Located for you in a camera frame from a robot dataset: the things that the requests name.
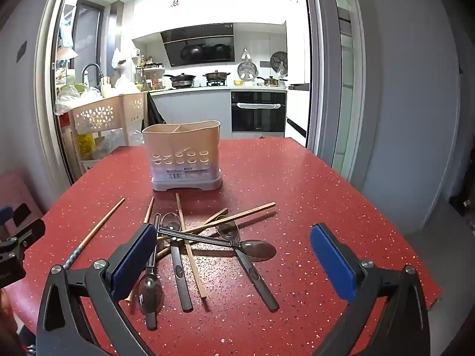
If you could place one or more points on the hanging dark round tray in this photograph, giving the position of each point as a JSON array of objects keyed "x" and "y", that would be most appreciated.
[{"x": 279, "y": 61}]

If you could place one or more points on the white refrigerator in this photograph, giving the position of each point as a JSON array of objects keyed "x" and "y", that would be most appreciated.
[{"x": 297, "y": 63}]

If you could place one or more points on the pink stool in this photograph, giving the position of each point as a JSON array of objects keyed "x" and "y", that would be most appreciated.
[{"x": 15, "y": 189}]

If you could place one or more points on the white countertop chopstick cup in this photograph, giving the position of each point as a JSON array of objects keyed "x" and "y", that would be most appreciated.
[{"x": 106, "y": 87}]

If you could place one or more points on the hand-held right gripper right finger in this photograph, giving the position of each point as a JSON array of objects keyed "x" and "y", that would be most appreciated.
[{"x": 332, "y": 261}]

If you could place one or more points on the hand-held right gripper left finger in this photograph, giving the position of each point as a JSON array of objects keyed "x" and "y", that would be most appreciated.
[{"x": 135, "y": 259}]

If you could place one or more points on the yellow oil bottle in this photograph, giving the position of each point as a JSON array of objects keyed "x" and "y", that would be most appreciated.
[{"x": 86, "y": 142}]

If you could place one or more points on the steel saucepan with lid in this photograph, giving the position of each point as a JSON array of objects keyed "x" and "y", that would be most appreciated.
[{"x": 272, "y": 81}]

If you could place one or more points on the grey kitchen base cabinet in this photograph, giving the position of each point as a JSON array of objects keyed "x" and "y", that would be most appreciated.
[{"x": 193, "y": 113}]

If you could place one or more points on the clear plastic bag in cart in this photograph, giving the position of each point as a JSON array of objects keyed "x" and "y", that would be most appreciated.
[{"x": 107, "y": 142}]

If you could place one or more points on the black built-in oven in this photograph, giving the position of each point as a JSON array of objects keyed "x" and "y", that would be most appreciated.
[{"x": 258, "y": 118}]

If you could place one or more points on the hanging white plastic bag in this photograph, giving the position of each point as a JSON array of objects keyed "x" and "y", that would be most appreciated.
[{"x": 118, "y": 59}]

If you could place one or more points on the wooden chopstick patterned end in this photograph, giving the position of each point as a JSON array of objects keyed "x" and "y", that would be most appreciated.
[{"x": 100, "y": 226}]

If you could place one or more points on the beige flower-cutout storage cart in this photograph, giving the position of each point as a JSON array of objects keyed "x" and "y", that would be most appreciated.
[{"x": 100, "y": 115}]

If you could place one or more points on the beige plastic utensil holder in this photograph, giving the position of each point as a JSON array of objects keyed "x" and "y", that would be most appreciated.
[{"x": 182, "y": 144}]

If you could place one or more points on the white upper kitchen cabinets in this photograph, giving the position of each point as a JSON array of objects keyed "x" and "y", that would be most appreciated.
[{"x": 207, "y": 7}]

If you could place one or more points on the clear crumpled plastic bag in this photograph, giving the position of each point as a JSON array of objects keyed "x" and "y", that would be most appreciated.
[{"x": 70, "y": 100}]

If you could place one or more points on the black range hood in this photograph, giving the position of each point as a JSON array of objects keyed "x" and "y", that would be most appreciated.
[{"x": 200, "y": 50}]

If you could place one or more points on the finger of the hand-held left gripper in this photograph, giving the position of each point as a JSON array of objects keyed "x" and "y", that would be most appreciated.
[
  {"x": 5, "y": 213},
  {"x": 29, "y": 230}
]

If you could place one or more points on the black wok with lid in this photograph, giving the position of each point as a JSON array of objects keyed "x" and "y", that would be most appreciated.
[{"x": 183, "y": 79}]

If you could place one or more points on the grey sliding door frame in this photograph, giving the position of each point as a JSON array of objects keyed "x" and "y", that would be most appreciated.
[{"x": 323, "y": 81}]

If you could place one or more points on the green basin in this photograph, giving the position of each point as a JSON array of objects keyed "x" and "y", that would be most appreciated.
[{"x": 72, "y": 88}]

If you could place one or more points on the black wall switch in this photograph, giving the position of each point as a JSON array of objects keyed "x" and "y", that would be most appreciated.
[{"x": 21, "y": 52}]

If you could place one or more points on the white spice rack with bottles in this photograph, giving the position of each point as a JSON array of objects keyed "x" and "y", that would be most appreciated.
[{"x": 152, "y": 72}]

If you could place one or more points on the hanging round steel rack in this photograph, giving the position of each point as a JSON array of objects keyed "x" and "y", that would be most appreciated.
[{"x": 246, "y": 68}]

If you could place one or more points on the black kitchen faucet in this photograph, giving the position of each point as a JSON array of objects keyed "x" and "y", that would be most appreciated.
[{"x": 91, "y": 66}]

